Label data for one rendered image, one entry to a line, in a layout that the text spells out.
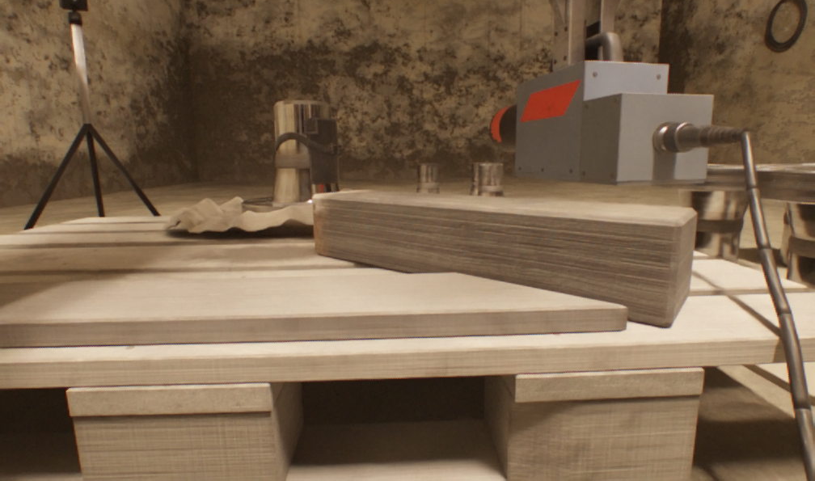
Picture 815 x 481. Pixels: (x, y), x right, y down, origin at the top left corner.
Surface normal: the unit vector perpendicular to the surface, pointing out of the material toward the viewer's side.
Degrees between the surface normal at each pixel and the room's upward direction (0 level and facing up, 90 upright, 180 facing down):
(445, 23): 90
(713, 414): 0
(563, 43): 90
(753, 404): 0
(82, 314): 0
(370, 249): 90
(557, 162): 90
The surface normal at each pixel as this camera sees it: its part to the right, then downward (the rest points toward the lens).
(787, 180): -0.96, 0.06
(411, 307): -0.01, -0.99
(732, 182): -0.36, 0.15
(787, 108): -1.00, 0.02
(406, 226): -0.64, 0.13
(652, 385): 0.04, 0.16
